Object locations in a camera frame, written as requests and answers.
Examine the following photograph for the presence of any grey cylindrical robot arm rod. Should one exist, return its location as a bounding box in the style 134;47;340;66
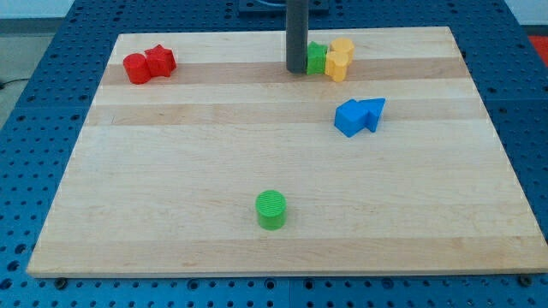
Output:
286;0;308;74

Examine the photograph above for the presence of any wooden board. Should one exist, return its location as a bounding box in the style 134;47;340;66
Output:
27;27;547;278

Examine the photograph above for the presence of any green cylinder block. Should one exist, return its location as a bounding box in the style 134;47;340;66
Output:
255;190;287;230

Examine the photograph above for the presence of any blue cube block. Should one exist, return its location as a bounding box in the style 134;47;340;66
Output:
334;99;367;138

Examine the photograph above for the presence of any green star block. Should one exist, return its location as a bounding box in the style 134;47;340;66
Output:
307;41;328;75

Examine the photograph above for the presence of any yellow heart block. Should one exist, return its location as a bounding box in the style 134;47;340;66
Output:
325;51;349;82

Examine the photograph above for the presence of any blue triangle block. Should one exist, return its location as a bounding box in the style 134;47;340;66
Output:
359;98;386;133

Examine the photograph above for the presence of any yellow hexagon block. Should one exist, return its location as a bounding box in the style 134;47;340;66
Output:
330;37;355;63

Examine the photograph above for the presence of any red star block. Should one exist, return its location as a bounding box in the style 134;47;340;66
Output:
145;44;176;77

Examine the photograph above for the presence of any red cylinder block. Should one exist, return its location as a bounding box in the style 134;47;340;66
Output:
122;53;152;85

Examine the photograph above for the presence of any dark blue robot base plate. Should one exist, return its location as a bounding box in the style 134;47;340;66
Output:
235;0;330;15

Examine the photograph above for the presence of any black cable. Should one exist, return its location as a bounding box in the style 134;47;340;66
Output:
0;77;29;91

